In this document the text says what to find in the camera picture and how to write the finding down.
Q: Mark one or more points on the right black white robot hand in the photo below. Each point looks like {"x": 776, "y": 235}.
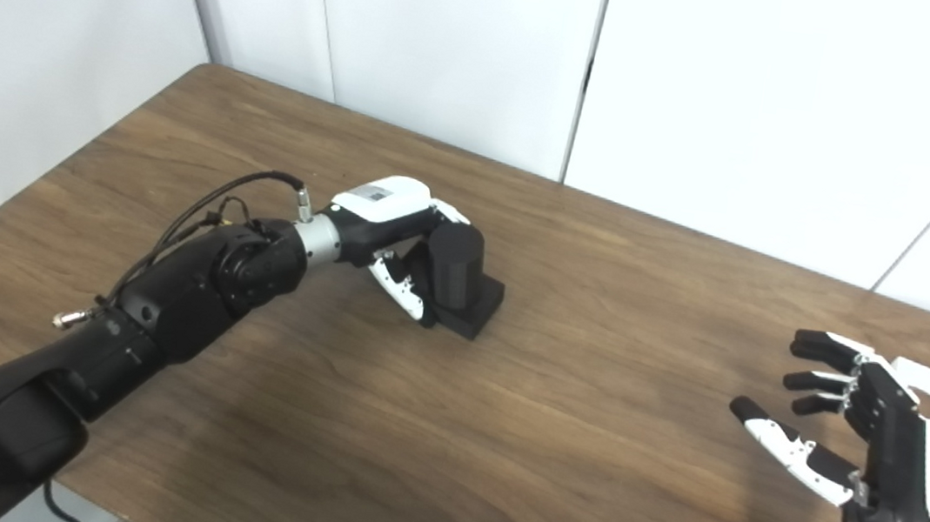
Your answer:
{"x": 897, "y": 468}

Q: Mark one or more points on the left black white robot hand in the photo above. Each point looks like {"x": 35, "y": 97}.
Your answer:
{"x": 376, "y": 198}

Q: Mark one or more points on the black peg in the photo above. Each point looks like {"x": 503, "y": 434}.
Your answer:
{"x": 462, "y": 283}

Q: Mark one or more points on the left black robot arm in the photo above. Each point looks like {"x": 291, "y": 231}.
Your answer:
{"x": 162, "y": 305}

